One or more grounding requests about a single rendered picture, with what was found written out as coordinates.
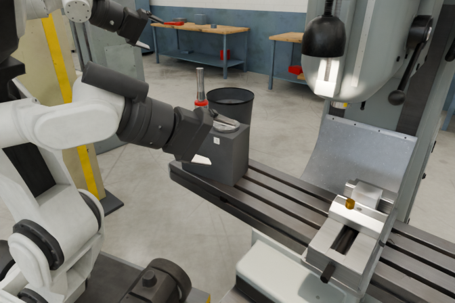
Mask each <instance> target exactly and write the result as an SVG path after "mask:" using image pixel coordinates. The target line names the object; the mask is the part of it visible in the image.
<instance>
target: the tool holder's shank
mask: <svg viewBox="0 0 455 303"><path fill-rule="evenodd" d="M196 81H197V96H196V98H197V100H198V101H199V102H204V100H205V99H206V96H205V92H204V68H196Z"/></svg>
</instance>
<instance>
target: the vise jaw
mask: <svg viewBox="0 0 455 303"><path fill-rule="evenodd" d="M346 199H348V197H345V196H342V195H340V194H338V196H336V197H335V199H334V200H333V202H332V204H331V206H330V209H329V211H328V217H329V218H332V219H334V220H336V221H338V222H340V223H342V224H344V225H347V226H348V227H351V228H352V229H355V230H357V231H359V232H361V233H363V234H365V235H368V236H370V237H372V238H374V239H376V240H379V238H380V236H381V234H382V232H383V229H384V227H385V224H386V222H387V218H388V214H385V213H384V212H381V211H378V210H376V209H374V208H371V207H369V206H366V205H364V204H361V203H359V202H357V201H355V206H354V209H353V210H350V209H347V208H346V207H345V202H346Z"/></svg>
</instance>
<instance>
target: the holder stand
mask: <svg viewBox="0 0 455 303"><path fill-rule="evenodd" d="M233 121H234V122H235V123H236V126H235V128H234V127H230V126H226V125H223V124H219V123H216V122H213V127H212V129H211V130H210V131H209V133H208V135H207V137H206V138H205V140H204V141H203V143H202V145H201V146H200V148H199V150H198V151H197V153H196V155H199V156H203V157H206V158H208V159H209V160H210V162H211V165H210V166H201V165H196V164H184V163H183V162H182V163H181V165H182V168H183V169H184V170H188V171H190V172H193V173H195V174H199V175H201V176H203V177H206V178H208V179H212V180H214V181H217V182H220V183H223V184H225V185H228V186H230V187H233V186H234V185H235V184H236V183H237V182H238V181H239V180H240V178H241V177H242V176H243V175H244V174H245V173H246V172H247V171H248V155H249V137H250V125H247V124H242V123H239V122H238V121H237V120H233Z"/></svg>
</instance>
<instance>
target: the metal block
mask: <svg viewBox="0 0 455 303"><path fill-rule="evenodd" d="M382 192H383V190H382V189H379V188H376V187H373V186H371V185H368V184H365V183H363V182H360V181H359V182H358V183H357V185H356V186H355V188H354V189H353V191H352V194H351V199H353V200H355V201H357V202H359V203H361V204H364V205H366V206H369V207H371V208H374V209H377V208H378V204H379V201H380V198H381V195H382Z"/></svg>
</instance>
